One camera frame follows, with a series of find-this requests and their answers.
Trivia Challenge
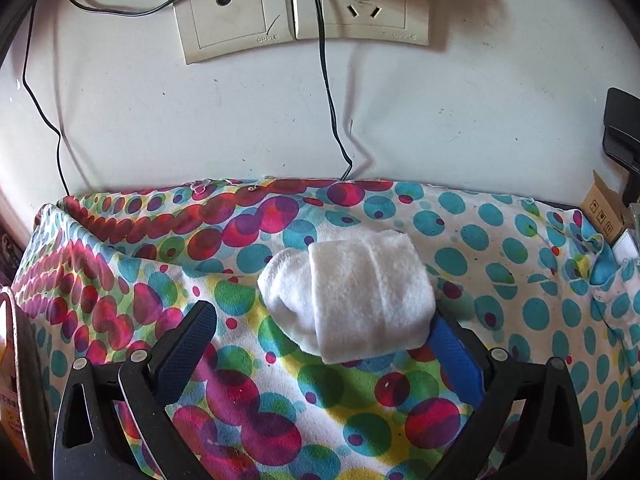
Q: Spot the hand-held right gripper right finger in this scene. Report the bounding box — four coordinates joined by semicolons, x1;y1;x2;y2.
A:
427;311;586;480

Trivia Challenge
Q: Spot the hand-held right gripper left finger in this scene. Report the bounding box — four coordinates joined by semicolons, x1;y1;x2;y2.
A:
52;300;219;480

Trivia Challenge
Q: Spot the white towel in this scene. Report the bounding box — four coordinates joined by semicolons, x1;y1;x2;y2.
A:
257;229;437;366

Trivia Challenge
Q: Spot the colourful polka-dot cloth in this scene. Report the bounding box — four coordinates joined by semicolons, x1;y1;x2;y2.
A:
10;175;640;480

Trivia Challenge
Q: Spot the small brown cardboard box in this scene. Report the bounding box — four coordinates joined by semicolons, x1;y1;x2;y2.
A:
580;170;627;247

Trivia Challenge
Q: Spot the clear plastic bag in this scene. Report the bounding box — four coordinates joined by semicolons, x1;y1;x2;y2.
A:
612;201;640;267

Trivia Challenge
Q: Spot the black clamp stand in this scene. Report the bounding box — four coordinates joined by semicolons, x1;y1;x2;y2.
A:
601;87;640;208

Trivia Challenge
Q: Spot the thin black hanging cable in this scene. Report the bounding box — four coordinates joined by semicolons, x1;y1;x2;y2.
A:
22;0;72;197

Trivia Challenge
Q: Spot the thin black adapter cable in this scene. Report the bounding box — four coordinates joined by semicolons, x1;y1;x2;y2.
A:
310;0;354;182

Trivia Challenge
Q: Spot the beige wall plate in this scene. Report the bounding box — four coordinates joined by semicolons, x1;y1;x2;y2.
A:
168;0;297;66

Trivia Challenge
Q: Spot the beige wall power socket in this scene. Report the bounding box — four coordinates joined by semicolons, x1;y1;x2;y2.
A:
290;0;433;47

